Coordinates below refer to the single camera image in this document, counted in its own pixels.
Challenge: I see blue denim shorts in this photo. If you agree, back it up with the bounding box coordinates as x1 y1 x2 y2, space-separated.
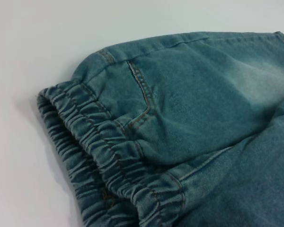
35 30 284 227

